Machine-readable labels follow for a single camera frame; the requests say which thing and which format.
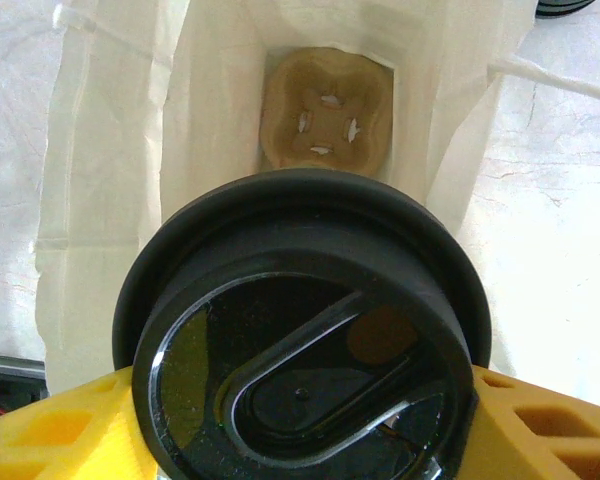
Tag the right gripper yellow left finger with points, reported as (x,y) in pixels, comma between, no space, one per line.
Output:
(55,440)

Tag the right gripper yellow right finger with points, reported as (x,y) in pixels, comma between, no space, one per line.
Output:
(545,440)

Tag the white printed paper bag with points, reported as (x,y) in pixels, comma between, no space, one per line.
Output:
(220,125)

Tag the brown pulp cup carrier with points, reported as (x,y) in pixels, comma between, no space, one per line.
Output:
(330,75)

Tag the aluminium frame rail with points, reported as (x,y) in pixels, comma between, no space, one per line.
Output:
(10,367)

